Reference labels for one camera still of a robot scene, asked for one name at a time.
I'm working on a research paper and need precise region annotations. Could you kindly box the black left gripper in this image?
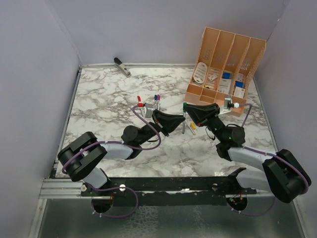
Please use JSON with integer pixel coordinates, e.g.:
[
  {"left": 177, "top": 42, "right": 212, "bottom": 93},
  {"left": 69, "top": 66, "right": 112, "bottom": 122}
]
[{"left": 138, "top": 110, "right": 185, "bottom": 146}]

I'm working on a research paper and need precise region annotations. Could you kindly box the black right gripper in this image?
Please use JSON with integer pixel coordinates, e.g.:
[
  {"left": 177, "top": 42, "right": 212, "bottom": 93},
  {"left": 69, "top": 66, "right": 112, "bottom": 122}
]
[{"left": 183, "top": 103, "right": 225, "bottom": 142}]

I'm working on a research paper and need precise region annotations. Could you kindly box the white pen green ink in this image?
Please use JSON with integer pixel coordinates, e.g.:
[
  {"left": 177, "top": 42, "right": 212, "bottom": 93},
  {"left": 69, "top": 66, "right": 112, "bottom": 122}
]
[{"left": 182, "top": 112, "right": 186, "bottom": 134}]

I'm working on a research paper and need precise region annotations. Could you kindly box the green pen cap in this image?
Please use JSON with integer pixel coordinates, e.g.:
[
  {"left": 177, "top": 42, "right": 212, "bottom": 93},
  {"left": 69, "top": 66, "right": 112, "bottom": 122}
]
[{"left": 183, "top": 103, "right": 187, "bottom": 113}]

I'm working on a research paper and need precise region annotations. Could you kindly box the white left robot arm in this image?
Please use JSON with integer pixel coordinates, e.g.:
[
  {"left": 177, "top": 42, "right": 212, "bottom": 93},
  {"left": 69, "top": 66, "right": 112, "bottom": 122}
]
[{"left": 57, "top": 108, "right": 185, "bottom": 196}]

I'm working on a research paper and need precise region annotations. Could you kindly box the white pen yellow ink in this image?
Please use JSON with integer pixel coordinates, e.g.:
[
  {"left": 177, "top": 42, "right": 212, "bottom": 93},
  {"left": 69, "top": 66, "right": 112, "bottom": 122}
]
[{"left": 187, "top": 123, "right": 196, "bottom": 135}]

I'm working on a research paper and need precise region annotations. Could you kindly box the white oval perforated item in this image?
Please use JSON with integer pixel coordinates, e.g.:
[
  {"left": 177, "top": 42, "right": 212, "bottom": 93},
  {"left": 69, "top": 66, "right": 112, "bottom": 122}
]
[{"left": 193, "top": 62, "right": 208, "bottom": 84}]

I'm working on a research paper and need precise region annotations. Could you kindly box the peach desk organizer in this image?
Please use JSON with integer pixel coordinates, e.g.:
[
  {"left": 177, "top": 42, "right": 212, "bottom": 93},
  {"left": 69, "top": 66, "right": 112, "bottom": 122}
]
[{"left": 185, "top": 27, "right": 266, "bottom": 106}]

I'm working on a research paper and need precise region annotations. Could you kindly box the black grey stapler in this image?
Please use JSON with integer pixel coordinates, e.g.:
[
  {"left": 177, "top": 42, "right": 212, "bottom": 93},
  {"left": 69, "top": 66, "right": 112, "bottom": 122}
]
[{"left": 113, "top": 57, "right": 131, "bottom": 77}]

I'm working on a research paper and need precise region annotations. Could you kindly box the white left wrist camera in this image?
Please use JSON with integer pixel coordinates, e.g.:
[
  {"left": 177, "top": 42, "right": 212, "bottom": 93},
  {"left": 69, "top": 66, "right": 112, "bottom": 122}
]
[{"left": 137, "top": 103, "right": 154, "bottom": 119}]

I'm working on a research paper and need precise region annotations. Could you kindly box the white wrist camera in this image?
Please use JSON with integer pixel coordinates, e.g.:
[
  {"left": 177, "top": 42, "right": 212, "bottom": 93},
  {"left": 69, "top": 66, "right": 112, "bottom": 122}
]
[
  {"left": 219, "top": 95, "right": 240, "bottom": 115},
  {"left": 137, "top": 103, "right": 154, "bottom": 119}
]

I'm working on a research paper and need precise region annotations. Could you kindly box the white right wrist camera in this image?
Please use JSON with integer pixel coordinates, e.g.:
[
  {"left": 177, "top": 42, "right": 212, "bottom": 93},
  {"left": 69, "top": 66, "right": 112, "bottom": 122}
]
[{"left": 219, "top": 95, "right": 240, "bottom": 115}]

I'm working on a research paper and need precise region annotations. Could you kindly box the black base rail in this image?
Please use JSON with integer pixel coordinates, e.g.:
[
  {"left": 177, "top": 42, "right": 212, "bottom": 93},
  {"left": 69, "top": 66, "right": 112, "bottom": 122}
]
[{"left": 78, "top": 168, "right": 256, "bottom": 207}]

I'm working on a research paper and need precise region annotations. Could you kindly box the aluminium frame profile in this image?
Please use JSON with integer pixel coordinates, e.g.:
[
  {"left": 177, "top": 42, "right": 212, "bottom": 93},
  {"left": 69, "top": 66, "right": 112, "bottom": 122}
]
[{"left": 39, "top": 178, "right": 83, "bottom": 199}]

